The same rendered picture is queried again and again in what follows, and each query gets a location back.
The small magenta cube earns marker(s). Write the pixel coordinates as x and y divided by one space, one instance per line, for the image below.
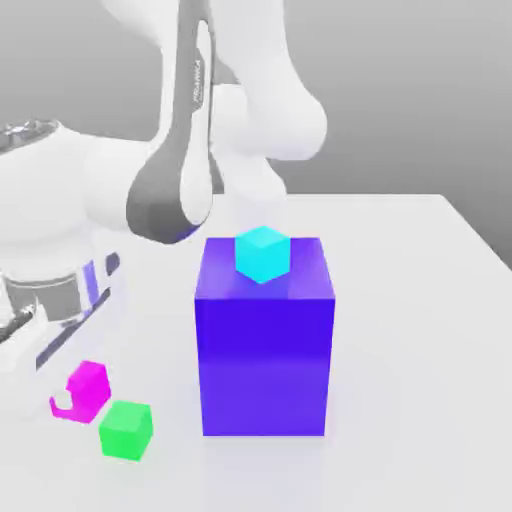
90 390

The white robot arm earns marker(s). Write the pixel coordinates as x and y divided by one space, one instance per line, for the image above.
256 100

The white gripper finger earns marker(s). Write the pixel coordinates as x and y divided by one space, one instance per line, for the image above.
63 400

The small green cube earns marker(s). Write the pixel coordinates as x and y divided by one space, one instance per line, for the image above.
124 431

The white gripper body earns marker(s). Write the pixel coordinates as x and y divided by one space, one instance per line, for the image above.
82 340

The large blue box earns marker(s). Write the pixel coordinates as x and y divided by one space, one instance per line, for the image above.
264 360

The small cyan cube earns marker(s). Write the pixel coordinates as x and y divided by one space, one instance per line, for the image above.
262 254

